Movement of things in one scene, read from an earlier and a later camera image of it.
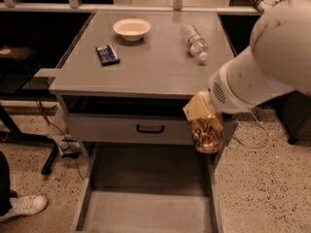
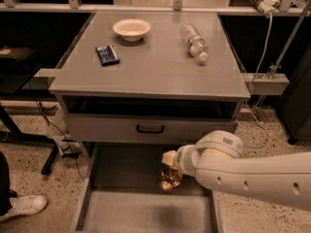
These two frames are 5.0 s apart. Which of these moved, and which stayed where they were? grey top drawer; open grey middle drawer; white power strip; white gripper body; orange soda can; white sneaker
Moved: orange soda can; white gripper body
Stayed: open grey middle drawer; white sneaker; white power strip; grey top drawer
